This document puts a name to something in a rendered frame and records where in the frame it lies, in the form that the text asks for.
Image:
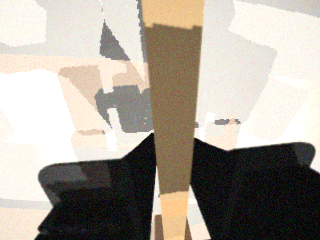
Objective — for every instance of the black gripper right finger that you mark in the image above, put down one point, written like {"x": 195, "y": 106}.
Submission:
{"x": 217, "y": 174}

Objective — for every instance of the long wooden rail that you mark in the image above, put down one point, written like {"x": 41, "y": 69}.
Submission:
{"x": 173, "y": 38}

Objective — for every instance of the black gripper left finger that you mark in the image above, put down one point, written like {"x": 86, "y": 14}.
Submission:
{"x": 132, "y": 178}

